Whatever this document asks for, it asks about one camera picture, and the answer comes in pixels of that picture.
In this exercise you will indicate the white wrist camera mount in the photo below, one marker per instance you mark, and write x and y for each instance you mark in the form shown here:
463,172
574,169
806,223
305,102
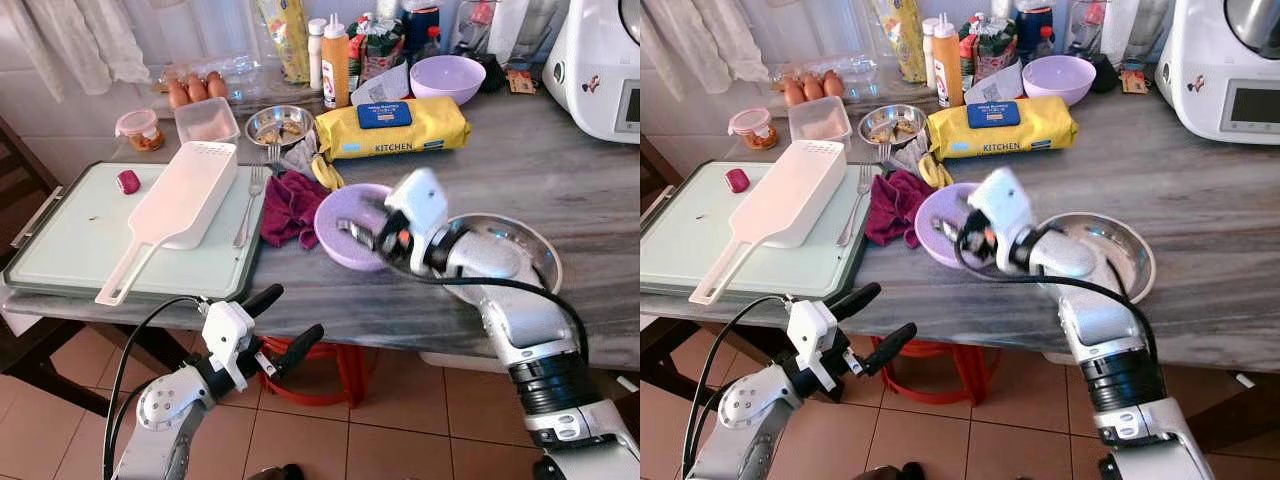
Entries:
812,330
420,200
228,330
1003,200

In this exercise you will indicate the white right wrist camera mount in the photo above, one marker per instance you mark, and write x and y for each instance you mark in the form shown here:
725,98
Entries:
1003,200
420,200

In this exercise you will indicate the dark blue jar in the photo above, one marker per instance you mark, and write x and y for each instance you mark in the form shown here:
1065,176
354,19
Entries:
1034,30
421,30

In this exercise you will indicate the orange sauce bottle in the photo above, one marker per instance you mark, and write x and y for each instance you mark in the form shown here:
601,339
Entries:
336,65
947,65

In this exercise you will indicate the white plastic box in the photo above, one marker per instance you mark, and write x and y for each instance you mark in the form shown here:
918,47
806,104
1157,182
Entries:
455,360
1058,357

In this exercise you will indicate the green and red snack bag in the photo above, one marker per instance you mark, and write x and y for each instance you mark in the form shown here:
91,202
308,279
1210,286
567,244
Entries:
378,45
990,45

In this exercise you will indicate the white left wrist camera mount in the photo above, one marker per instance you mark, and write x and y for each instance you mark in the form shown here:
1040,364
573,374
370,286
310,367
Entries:
228,330
812,330

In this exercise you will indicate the clear plastic container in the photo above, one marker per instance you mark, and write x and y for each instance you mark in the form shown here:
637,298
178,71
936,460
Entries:
820,120
207,120

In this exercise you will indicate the steel fork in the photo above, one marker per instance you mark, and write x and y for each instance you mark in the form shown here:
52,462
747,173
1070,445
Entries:
886,153
273,153
250,205
856,205

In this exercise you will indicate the red plastic stool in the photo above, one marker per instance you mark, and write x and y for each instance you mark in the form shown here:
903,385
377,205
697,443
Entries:
350,375
950,375

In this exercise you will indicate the white kitchen appliance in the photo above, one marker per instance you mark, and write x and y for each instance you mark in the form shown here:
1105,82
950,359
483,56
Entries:
1200,70
590,80

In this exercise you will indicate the small steel bowl with food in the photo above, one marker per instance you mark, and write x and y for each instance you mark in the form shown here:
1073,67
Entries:
280,125
892,125

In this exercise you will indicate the small purple plastic bowl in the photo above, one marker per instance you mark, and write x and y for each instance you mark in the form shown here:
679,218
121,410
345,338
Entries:
335,245
932,250

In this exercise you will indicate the yellow banana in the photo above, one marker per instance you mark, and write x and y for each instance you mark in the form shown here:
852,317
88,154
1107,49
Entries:
328,175
937,173

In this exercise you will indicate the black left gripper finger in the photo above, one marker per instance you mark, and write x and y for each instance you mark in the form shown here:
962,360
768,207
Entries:
855,300
263,300
890,348
298,348

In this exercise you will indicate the brown egg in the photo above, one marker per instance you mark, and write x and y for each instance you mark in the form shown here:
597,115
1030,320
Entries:
794,93
217,86
179,94
812,87
833,84
198,88

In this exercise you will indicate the maroon cloth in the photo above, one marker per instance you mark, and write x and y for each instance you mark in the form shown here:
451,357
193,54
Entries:
895,210
290,210

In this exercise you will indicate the dark wooden chair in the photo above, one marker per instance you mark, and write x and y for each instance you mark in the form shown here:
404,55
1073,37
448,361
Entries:
40,355
665,350

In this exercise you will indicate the pale green cutting board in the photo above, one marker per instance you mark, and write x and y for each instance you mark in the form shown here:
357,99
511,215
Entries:
70,240
680,235

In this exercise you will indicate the yellow kitchen wipes pack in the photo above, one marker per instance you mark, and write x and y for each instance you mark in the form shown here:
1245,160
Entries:
1040,135
430,135

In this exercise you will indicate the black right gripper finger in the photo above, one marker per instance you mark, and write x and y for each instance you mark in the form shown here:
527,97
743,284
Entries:
374,206
359,236
962,205
950,234

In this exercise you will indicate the white curtain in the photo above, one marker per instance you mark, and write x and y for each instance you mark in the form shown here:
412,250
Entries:
700,40
85,40

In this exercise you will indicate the yellow food bag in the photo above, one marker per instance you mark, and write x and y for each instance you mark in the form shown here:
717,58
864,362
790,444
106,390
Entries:
900,40
285,40

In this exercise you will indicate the white plastic bottle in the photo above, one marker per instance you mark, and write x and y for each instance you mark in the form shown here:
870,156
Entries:
315,50
928,50

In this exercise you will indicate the small red object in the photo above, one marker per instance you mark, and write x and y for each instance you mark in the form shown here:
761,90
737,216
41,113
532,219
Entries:
737,181
128,182

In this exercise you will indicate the large lilac plastic bowl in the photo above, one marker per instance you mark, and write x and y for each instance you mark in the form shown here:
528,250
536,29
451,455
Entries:
1060,80
448,80

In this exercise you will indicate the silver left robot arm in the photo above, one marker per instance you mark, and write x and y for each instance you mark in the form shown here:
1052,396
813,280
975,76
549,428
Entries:
750,410
165,410

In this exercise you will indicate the grey white pouch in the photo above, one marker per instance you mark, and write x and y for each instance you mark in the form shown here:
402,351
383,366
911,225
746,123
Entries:
997,88
385,90

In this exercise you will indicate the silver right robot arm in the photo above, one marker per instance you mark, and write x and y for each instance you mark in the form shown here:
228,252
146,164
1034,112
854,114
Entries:
1105,320
520,320

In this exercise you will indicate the small brown packet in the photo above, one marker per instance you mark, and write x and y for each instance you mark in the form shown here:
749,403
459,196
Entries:
521,80
1134,80

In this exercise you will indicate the round steel plate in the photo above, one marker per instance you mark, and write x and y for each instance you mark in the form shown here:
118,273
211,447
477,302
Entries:
1120,255
525,240

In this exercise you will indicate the small container with pink lid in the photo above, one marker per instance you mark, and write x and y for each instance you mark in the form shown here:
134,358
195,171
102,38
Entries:
753,129
140,130

